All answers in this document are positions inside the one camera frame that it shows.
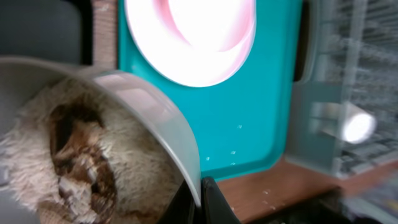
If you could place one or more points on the grey bowl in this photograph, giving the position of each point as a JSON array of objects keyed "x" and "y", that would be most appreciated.
[{"x": 22, "y": 78}]

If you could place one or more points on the pink bowl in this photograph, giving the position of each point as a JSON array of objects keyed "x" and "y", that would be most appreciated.
[{"x": 213, "y": 25}]

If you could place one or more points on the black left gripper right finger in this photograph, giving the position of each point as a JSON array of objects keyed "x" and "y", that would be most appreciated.
[{"x": 214, "y": 206}]

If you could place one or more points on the cream paper cup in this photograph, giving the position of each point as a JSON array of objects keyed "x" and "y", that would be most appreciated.
[{"x": 344, "y": 121}]

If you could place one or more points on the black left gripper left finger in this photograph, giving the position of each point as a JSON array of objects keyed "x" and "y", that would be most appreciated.
[{"x": 182, "y": 208}]

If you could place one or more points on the teal serving tray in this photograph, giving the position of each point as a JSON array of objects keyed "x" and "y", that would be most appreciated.
[{"x": 240, "y": 125}]

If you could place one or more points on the pink plate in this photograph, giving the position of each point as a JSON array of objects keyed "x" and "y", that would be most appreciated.
[{"x": 176, "y": 60}]

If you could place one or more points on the grey dishwasher rack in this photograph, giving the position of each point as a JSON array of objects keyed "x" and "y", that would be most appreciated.
[{"x": 347, "y": 51}]

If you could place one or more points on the rice and food waste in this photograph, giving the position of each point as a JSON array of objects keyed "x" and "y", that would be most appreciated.
[{"x": 75, "y": 155}]

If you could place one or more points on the black plastic tray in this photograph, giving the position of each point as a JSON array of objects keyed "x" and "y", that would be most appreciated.
[{"x": 57, "y": 30}]

